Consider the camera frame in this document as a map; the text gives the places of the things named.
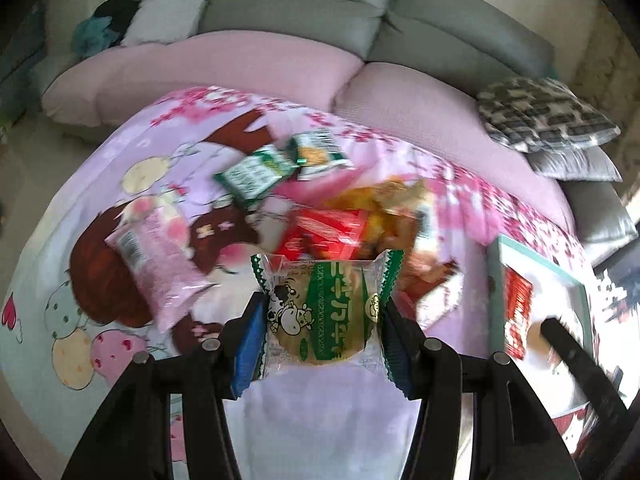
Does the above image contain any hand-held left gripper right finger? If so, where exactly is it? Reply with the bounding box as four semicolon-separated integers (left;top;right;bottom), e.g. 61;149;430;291
382;300;584;480

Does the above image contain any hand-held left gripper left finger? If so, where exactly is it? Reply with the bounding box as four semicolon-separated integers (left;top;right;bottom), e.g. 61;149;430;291
60;292;271;480

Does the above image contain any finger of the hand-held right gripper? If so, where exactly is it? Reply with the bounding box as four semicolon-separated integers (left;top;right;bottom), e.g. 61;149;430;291
542;317;631;432

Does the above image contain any white box with teal rim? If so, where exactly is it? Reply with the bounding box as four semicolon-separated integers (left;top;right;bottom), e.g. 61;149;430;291
487;234;627;421

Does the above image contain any clear green cookie packet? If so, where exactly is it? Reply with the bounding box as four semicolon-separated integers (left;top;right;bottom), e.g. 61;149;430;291
250;249;406;379

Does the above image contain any red striped snack packet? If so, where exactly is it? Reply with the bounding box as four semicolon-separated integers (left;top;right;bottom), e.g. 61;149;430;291
502;267;535;361

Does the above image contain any pink snack packet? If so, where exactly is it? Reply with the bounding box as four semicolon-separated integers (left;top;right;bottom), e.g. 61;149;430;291
105;207;221;333

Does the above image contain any yellow snack packet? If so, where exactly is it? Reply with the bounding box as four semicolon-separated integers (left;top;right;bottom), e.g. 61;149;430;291
325;184;422;257

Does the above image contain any green white snack packet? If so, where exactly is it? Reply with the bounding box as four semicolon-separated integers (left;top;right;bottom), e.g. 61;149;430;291
214;145;296;209

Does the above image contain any grey pillow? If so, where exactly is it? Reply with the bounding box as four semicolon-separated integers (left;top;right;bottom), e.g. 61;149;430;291
527;145;624;184

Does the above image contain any green noodle snack packet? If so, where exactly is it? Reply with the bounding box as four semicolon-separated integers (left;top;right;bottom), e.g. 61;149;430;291
287;130;356;181

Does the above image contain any printed cartoon blanket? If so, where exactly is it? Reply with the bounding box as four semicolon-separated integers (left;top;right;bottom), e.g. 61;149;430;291
0;85;601;480

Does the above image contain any black and white patterned pillow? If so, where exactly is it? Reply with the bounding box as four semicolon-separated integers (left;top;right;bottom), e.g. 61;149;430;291
475;77;621;154

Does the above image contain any pink sofa cover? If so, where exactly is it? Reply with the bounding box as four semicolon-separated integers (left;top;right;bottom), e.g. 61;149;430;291
42;30;576;242

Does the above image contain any grey sofa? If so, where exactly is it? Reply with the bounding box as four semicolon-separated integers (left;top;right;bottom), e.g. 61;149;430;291
0;0;640;271

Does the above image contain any teal cloth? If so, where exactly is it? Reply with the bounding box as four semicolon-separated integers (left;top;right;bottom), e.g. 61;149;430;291
72;15;124;59

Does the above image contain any blue cabinet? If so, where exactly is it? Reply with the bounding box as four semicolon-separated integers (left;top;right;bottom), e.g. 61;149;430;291
0;7;46;92

